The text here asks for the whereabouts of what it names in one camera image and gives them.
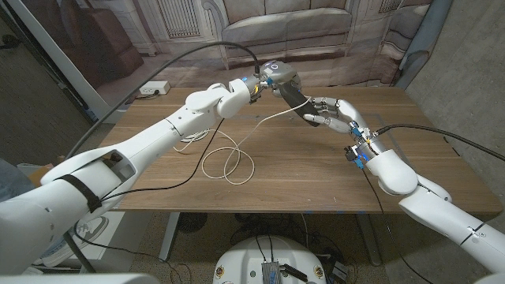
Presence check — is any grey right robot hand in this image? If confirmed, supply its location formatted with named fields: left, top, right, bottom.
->
left=302, top=96, right=386, bottom=161

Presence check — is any white Ethernet cable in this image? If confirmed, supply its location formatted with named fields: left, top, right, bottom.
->
left=173, top=96, right=312, bottom=186

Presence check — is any grey and white sneaker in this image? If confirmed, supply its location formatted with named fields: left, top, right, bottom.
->
left=39, top=215, right=110, bottom=267

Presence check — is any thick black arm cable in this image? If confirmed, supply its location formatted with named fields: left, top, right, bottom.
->
left=65, top=41, right=262, bottom=274
left=374, top=123, right=505, bottom=163

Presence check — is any person in blue jeans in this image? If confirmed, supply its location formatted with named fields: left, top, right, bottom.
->
left=0, top=157, right=32, bottom=203

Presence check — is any white leaning board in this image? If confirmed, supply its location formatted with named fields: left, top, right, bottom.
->
left=6, top=0, right=127, bottom=124

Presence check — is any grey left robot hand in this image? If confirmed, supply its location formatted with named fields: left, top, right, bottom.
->
left=252, top=59, right=303, bottom=103

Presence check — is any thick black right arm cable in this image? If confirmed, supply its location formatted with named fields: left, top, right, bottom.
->
left=374, top=123, right=505, bottom=163

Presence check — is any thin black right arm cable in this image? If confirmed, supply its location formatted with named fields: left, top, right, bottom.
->
left=360, top=168, right=436, bottom=284

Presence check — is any brown cardboard box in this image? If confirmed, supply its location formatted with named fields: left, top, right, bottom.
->
left=28, top=163, right=54, bottom=187

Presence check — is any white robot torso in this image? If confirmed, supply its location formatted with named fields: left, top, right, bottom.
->
left=212, top=235, right=327, bottom=284

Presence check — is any printed sofa room backdrop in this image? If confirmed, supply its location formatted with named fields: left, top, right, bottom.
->
left=19, top=0, right=435, bottom=110

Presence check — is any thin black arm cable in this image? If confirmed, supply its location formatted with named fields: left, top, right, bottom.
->
left=73, top=117, right=226, bottom=279
left=360, top=168, right=436, bottom=284

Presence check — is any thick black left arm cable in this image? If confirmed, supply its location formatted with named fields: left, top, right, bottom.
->
left=65, top=41, right=262, bottom=274

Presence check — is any white table leg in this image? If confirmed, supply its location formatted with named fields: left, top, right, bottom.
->
left=357, top=212, right=383, bottom=267
left=158, top=212, right=181, bottom=263

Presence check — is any grey finned electronics box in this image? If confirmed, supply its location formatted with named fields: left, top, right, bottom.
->
left=261, top=260, right=282, bottom=284

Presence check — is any black glasses case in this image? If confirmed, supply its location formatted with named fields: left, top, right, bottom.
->
left=278, top=80, right=321, bottom=128

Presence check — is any white power strip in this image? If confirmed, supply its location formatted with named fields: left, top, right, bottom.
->
left=138, top=80, right=171, bottom=95

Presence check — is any grey rolled backdrop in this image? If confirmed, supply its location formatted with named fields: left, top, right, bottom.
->
left=395, top=0, right=454, bottom=91

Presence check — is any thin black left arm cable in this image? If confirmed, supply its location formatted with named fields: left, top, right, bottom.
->
left=73, top=117, right=226, bottom=279

